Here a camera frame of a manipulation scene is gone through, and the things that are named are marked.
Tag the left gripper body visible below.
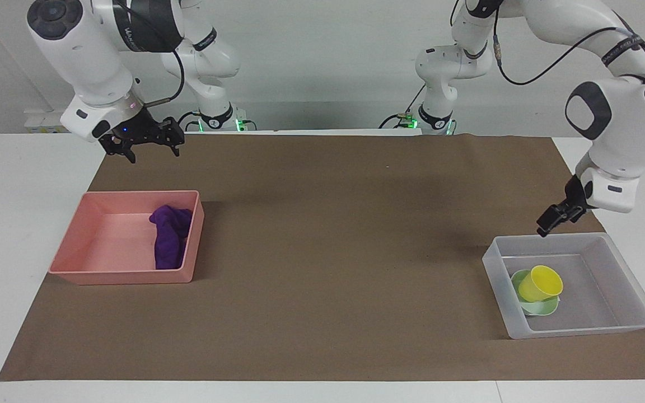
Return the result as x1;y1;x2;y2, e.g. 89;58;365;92
563;175;588;217

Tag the pink plastic bin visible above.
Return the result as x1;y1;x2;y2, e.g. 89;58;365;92
48;190;205;286

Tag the translucent grey plastic bin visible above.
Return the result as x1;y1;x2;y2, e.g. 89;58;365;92
482;232;645;340

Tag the purple cloth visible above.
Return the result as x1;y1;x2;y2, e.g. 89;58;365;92
149;204;193;270

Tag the black cable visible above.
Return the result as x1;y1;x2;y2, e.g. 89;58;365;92
177;110;204;133
492;25;645;87
378;83;429;130
111;0;186;108

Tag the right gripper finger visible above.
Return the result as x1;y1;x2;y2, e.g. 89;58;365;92
99;135;136;165
152;116;185;158

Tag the yellow plastic cup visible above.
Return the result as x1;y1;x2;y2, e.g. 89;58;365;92
518;265;564;303

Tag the light green plastic bowl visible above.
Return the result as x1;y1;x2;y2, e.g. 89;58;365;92
511;269;560;317

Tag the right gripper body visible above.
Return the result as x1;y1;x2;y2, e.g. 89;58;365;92
109;109;162;148

